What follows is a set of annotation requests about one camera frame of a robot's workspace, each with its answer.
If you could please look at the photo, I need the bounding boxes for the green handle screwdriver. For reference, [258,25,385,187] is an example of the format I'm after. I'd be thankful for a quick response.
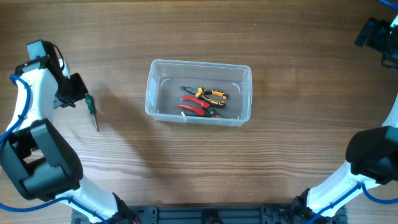
[85,93,100,133]

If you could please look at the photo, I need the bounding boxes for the orange black needle-nose pliers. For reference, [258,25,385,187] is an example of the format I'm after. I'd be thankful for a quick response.
[180,86,229,108]

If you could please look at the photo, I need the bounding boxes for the red handle wire stripper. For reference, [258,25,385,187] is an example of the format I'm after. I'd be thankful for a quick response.
[177,95,222,116]

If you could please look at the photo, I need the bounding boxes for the black red screwdriver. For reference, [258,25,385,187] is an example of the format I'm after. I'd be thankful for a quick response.
[184,112,223,118]

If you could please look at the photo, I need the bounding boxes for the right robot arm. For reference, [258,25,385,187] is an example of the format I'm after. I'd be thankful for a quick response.
[288,18,397,223]

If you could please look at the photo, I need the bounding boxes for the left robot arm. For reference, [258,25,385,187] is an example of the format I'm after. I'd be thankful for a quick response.
[1,39,140,223]

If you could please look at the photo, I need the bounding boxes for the clear plastic container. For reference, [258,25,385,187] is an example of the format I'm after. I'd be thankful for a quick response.
[146,59,252,126]

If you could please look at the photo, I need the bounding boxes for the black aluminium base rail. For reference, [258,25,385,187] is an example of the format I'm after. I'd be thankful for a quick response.
[71,203,348,224]

